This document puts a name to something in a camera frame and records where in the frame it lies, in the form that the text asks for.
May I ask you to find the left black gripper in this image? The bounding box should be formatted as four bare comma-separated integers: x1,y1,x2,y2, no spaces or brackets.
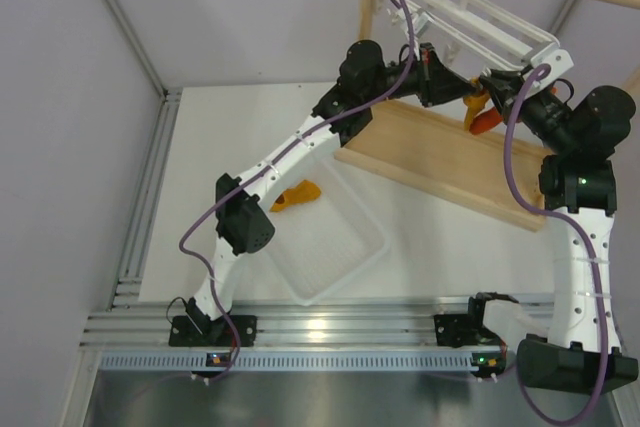
361,41,476,107

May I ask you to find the yellow sock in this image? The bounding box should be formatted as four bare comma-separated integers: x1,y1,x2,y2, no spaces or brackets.
270,180,322,212
463,78,490,132

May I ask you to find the white clip hanger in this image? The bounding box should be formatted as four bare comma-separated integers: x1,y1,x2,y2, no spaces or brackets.
405,0,561,71

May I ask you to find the orange sock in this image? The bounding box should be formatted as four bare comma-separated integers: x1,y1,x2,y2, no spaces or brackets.
469,108,503,135

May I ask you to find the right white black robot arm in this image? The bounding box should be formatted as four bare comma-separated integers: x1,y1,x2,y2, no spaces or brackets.
466,64,639,395

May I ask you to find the wooden hanging rack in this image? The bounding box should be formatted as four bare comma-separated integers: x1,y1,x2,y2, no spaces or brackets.
336,0,639,231

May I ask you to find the white plastic tray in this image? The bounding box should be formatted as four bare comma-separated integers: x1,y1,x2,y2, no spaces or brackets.
264,160,390,306

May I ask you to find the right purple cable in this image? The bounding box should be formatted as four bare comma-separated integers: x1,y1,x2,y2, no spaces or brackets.
429,65,611,423

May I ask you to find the purple cable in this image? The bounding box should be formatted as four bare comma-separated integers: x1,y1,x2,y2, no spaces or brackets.
429,65,611,423
178,0,416,383

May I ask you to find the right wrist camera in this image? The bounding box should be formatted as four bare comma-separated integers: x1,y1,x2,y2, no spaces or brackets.
525,46,574,84

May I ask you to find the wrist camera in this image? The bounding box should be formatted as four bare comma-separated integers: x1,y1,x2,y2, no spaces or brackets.
525,46,574,84
401,10,432,38

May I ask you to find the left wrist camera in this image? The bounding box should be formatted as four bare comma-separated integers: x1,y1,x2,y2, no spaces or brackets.
401,10,432,38

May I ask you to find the aluminium corner frame post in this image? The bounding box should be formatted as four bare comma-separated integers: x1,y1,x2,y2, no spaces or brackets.
102,0,167,98

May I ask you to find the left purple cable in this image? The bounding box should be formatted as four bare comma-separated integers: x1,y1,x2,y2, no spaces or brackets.
178,0,416,383

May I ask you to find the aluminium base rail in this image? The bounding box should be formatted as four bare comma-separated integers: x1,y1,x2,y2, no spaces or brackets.
82,296,566,348

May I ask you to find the slotted grey cable duct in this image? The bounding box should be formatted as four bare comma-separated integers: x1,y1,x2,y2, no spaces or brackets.
100,350,479,372

